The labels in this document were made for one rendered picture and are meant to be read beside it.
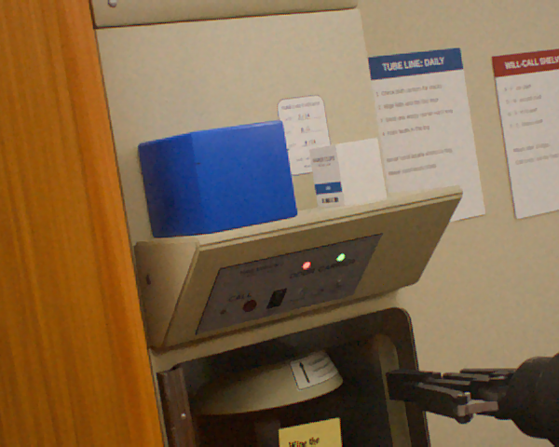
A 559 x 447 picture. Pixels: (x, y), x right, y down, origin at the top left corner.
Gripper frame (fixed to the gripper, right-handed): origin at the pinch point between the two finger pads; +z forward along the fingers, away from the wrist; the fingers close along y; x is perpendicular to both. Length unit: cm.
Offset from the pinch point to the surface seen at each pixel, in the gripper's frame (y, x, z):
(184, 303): 26.5, -14.1, -1.8
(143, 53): 22.7, -37.3, 4.8
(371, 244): 5.9, -15.8, -3.7
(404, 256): -0.2, -13.6, -1.4
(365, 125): -2.9, -27.5, 4.8
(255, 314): 17.4, -11.2, 0.9
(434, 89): -54, -32, 48
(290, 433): 13.9, 1.7, 3.6
